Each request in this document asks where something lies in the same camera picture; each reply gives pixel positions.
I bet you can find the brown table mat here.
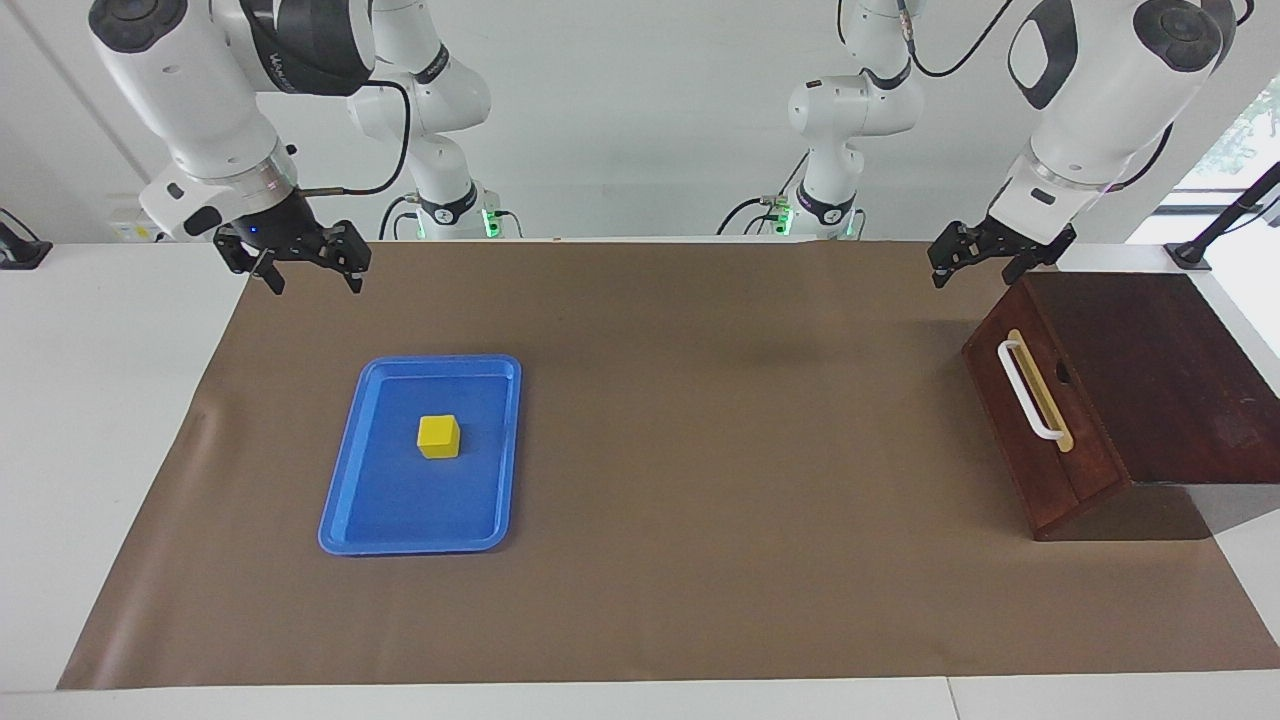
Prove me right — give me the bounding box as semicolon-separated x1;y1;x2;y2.
57;240;1280;691

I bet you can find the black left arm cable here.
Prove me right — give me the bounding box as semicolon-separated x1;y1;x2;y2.
897;0;1021;79

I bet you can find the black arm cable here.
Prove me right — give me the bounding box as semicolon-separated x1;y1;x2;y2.
300;78;413;197
897;0;1021;79

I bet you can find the yellow cube block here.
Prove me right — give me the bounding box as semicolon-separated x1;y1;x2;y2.
417;413;461;460

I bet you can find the white wall socket box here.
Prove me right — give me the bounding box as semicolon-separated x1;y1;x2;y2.
108;205;166;244

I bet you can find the dark wooden cabinet box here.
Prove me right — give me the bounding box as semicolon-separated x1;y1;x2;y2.
962;270;1280;543

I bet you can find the bright window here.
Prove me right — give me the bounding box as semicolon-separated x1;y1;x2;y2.
1175;78;1280;193

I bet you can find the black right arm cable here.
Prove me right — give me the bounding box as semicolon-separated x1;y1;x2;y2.
300;78;413;197

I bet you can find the black desk mount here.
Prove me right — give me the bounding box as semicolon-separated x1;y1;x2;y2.
0;208;53;271

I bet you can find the black base cable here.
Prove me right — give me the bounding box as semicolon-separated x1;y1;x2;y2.
716;196;793;237
378;194;421;241

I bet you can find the black clamp stand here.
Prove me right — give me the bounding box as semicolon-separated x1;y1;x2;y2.
1165;160;1280;271

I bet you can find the blue plastic tray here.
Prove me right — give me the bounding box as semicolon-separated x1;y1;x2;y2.
318;354;523;557

